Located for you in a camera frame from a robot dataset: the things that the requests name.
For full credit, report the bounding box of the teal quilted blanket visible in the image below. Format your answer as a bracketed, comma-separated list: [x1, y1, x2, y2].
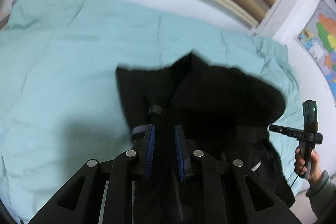
[0, 0, 306, 222]

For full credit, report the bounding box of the black hooded jacket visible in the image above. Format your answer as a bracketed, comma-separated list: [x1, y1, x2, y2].
[115, 49, 296, 224]

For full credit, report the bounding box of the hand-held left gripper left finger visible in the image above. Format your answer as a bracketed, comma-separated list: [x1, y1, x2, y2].
[28, 124, 156, 224]

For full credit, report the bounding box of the person's right hand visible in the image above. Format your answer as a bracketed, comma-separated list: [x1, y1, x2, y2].
[294, 147, 322, 186]

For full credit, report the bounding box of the colourful wall map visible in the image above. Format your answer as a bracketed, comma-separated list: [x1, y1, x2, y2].
[297, 0, 336, 104]

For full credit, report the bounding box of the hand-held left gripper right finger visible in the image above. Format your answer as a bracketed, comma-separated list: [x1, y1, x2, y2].
[175, 125, 302, 224]

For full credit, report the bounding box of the person's right forearm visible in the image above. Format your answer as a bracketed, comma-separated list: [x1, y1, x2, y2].
[306, 170, 336, 220]

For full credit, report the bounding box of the thin black cable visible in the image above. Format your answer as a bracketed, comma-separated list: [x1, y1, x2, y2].
[290, 151, 315, 188]

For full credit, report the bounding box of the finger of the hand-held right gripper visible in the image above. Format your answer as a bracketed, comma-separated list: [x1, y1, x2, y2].
[269, 124, 289, 136]

